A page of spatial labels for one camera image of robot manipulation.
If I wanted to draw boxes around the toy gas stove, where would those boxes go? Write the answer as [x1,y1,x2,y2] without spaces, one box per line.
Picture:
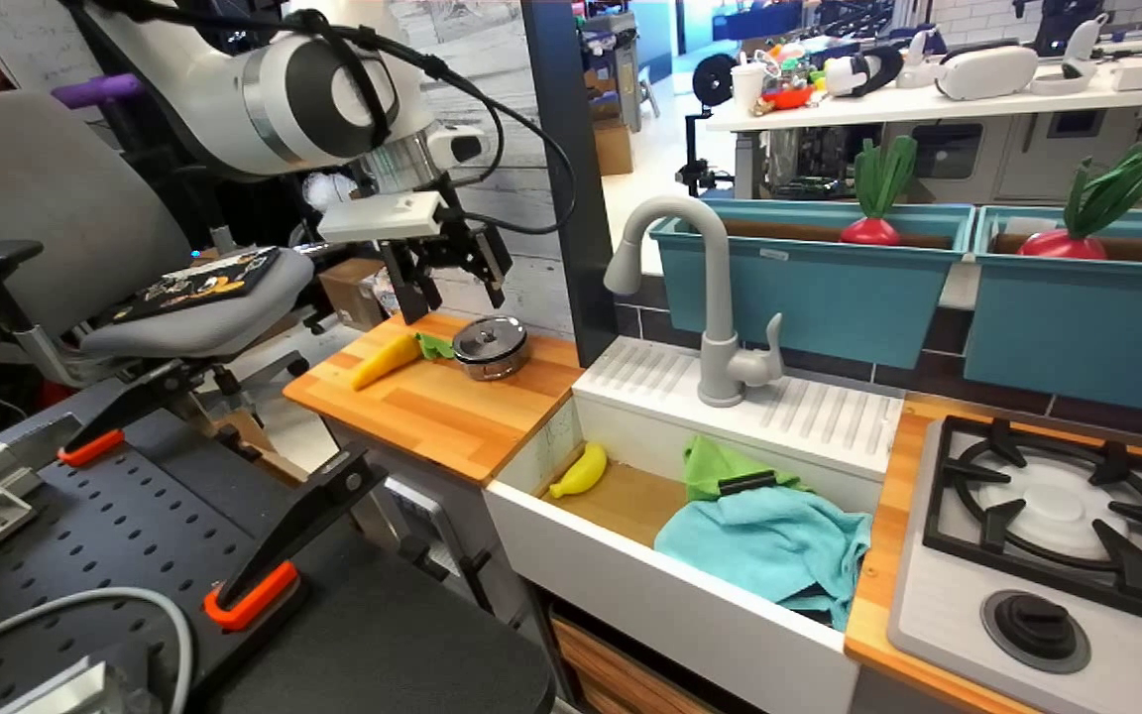
[890,417,1142,714]

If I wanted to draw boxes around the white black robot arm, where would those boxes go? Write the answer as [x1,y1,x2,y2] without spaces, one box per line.
[63,0,513,322]

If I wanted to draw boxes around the white toy sink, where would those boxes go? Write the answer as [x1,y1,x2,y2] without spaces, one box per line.
[486,335,903,714]

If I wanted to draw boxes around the far black orange clamp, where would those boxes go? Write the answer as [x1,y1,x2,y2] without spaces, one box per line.
[55,362,192,466]

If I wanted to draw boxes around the green cloth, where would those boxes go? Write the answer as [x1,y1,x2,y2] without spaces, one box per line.
[682,437,796,501]

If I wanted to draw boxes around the small silver pot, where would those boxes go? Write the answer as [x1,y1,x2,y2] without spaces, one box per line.
[455,348,530,382]

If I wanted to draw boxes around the teal cloth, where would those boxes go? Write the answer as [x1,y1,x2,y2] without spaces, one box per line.
[654,487,872,631]

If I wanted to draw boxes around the white background table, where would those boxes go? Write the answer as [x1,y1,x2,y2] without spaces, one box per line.
[710,55,1142,190]

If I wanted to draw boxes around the left toy radish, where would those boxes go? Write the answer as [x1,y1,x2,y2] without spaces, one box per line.
[842,134,917,247]

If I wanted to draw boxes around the grey toy faucet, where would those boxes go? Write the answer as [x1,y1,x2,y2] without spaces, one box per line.
[601,194,782,409]

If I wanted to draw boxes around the left teal planter box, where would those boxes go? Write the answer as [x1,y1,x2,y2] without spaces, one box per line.
[652,194,979,372]

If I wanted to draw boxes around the black orange clamp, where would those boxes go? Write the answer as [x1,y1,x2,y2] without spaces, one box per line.
[55,362,192,466]
[204,452,378,633]

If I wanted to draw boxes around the teal planter box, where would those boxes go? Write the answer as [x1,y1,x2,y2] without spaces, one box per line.
[652,194,979,372]
[962,204,1142,409]

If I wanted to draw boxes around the right toy radish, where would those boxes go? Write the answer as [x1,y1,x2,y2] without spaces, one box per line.
[1023,146,1142,256]

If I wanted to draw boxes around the near black orange clamp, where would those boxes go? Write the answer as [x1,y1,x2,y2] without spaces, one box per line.
[204,452,378,633]

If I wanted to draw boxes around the toy radish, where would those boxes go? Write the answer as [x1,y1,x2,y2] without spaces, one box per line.
[1023,146,1142,256]
[842,134,917,247]

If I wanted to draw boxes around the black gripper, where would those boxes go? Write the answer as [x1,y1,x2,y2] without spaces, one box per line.
[378,211,513,322]

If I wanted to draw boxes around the grey office chair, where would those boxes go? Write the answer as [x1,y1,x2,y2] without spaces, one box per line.
[0,92,313,384]

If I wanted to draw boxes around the grey cable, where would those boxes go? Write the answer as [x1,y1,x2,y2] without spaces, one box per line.
[0,581,198,714]

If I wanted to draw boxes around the right teal planter box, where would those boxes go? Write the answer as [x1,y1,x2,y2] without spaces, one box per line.
[962,204,1142,409]

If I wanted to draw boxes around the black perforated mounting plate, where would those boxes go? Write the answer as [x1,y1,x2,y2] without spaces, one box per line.
[0,417,555,714]

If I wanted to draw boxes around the yellow toy banana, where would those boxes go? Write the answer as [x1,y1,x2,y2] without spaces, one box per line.
[548,442,609,501]

